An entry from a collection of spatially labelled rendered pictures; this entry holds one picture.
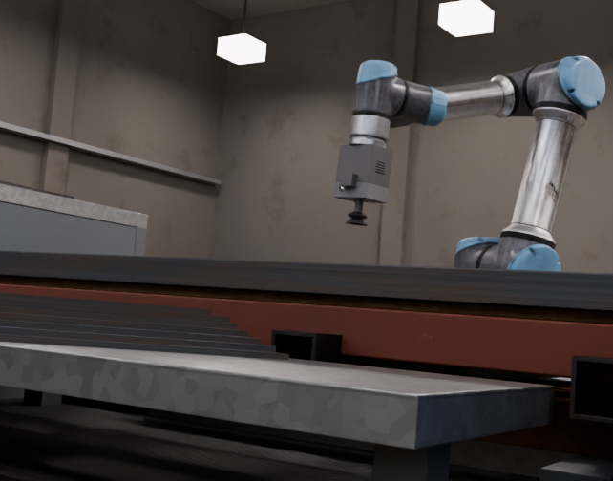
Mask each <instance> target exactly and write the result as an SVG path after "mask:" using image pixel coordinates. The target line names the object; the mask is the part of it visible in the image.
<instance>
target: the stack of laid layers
mask: <svg viewBox="0 0 613 481"><path fill-rule="evenodd" d="M0 276H14V277H31V278H47V279H63V280H80V281H95V282H127V283H143V284H159V285H175V286H192V287H208V288H224V289H241V290H257V291H273V292H289V293H306V294H321V295H337V296H353V297H370V298H386V299H402V300H419V301H435V302H451V303H483V304H499V305H515V306H531V307H547V308H563V309H579V310H596V311H612V312H613V275H610V274H585V273H560V272H535V271H510V270H484V269H459V268H434V267H408V266H384V265H358V264H333V263H308V262H282V261H233V260H208V259H183V258H158V257H132V256H107V255H81V254H56V253H32V252H24V253H23V252H6V251H0Z"/></svg>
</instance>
